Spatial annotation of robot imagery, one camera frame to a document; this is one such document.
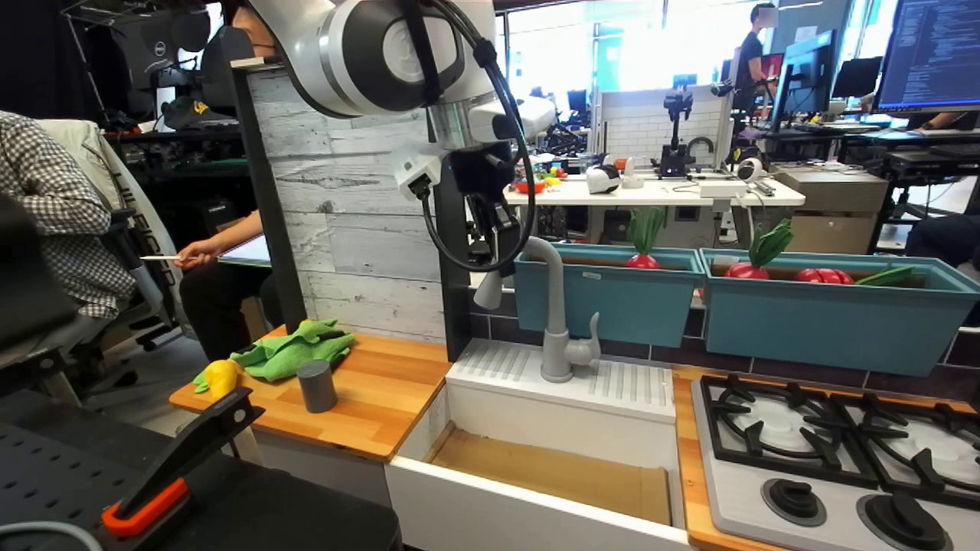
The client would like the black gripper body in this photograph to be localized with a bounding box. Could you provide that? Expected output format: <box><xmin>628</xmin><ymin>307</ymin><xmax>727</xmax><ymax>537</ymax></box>
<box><xmin>450</xmin><ymin>144</ymin><xmax>516</xmax><ymax>271</ymax></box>

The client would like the grey sink faucet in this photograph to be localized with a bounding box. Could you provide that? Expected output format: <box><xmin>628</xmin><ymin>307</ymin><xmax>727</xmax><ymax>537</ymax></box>
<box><xmin>524</xmin><ymin>237</ymin><xmax>599</xmax><ymax>383</ymax></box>

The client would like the green towel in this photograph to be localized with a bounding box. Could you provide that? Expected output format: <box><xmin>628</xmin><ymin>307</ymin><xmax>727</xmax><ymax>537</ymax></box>
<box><xmin>234</xmin><ymin>317</ymin><xmax>355</xmax><ymax>383</ymax></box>

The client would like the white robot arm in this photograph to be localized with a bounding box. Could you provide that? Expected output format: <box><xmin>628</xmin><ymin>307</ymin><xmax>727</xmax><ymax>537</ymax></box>
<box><xmin>248</xmin><ymin>0</ymin><xmax>548</xmax><ymax>271</ymax></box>

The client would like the white toy sink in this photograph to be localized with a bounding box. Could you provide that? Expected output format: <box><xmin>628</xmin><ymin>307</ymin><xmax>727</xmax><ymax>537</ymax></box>
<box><xmin>386</xmin><ymin>340</ymin><xmax>691</xmax><ymax>551</ymax></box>

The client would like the white background desk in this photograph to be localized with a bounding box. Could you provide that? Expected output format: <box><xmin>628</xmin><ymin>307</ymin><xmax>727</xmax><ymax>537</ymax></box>
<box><xmin>504</xmin><ymin>174</ymin><xmax>804</xmax><ymax>242</ymax></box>

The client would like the teal planter bin left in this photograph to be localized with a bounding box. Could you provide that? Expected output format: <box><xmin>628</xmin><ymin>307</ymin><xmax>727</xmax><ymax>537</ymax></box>
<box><xmin>558</xmin><ymin>244</ymin><xmax>701</xmax><ymax>350</ymax></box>

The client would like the teal planter bin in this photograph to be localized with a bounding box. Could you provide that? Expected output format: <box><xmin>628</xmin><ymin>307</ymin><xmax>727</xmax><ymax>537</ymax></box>
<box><xmin>558</xmin><ymin>244</ymin><xmax>701</xmax><ymax>350</ymax></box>
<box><xmin>699</xmin><ymin>247</ymin><xmax>980</xmax><ymax>378</ymax></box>

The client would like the wooden counter cabinet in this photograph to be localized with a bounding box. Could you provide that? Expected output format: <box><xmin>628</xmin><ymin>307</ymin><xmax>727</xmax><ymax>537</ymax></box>
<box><xmin>164</xmin><ymin>324</ymin><xmax>453</xmax><ymax>509</ymax></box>

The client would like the grey cylinder can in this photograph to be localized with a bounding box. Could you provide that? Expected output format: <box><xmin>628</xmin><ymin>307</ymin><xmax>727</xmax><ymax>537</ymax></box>
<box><xmin>298</xmin><ymin>365</ymin><xmax>338</xmax><ymax>412</ymax></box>

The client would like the standing person background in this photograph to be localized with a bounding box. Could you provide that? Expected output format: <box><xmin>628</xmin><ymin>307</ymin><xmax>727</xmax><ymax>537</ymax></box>
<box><xmin>731</xmin><ymin>2</ymin><xmax>775</xmax><ymax>109</ymax></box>

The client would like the yellow toy carrot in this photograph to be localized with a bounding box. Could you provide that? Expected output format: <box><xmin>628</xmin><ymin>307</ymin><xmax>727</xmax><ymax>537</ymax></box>
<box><xmin>193</xmin><ymin>359</ymin><xmax>243</xmax><ymax>398</ymax></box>

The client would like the red toy vegetable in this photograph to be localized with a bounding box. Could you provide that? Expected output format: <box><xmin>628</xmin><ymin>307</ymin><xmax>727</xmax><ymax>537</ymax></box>
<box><xmin>796</xmin><ymin>265</ymin><xmax>855</xmax><ymax>286</ymax></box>

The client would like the teal planter bin right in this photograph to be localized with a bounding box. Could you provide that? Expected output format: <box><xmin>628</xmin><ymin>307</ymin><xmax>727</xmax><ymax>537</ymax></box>
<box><xmin>699</xmin><ymin>247</ymin><xmax>980</xmax><ymax>378</ymax></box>

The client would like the toy stove top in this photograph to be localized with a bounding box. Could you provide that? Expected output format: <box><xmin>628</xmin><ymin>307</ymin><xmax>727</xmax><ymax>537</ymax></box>
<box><xmin>691</xmin><ymin>378</ymin><xmax>980</xmax><ymax>551</ymax></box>

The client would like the orange black clamp near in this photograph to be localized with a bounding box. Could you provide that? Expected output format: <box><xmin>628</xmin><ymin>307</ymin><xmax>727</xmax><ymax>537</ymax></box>
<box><xmin>97</xmin><ymin>389</ymin><xmax>262</xmax><ymax>541</ymax></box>

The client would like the computer monitor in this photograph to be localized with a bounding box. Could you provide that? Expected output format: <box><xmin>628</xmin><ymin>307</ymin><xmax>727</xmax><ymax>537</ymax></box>
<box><xmin>877</xmin><ymin>0</ymin><xmax>980</xmax><ymax>113</ymax></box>

